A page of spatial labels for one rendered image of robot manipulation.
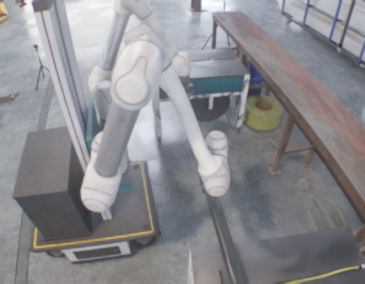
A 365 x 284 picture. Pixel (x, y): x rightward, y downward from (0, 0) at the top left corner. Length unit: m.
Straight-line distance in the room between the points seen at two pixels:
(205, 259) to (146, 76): 0.92
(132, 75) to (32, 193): 1.06
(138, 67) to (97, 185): 0.57
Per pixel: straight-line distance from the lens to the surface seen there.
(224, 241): 1.33
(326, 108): 2.32
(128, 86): 0.76
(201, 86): 2.55
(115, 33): 1.76
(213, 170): 1.09
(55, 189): 1.59
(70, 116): 1.35
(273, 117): 3.07
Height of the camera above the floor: 2.00
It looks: 44 degrees down
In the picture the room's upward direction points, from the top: straight up
